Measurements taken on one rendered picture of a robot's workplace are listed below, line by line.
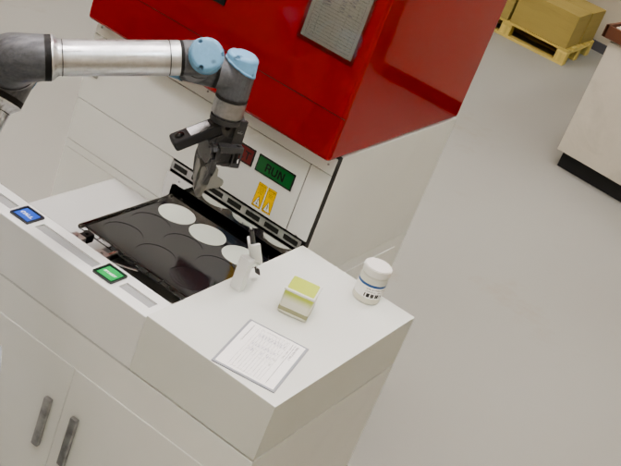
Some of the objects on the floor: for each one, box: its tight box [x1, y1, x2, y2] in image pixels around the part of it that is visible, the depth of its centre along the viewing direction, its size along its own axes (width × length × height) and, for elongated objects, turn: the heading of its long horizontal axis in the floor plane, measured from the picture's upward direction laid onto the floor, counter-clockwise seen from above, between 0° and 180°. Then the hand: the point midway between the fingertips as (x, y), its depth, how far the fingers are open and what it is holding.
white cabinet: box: [0, 275, 393, 466], centre depth 299 cm, size 64×96×82 cm, turn 25°
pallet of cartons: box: [494, 0, 606, 66], centre depth 961 cm, size 117×84×40 cm
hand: (195, 191), depth 271 cm, fingers closed
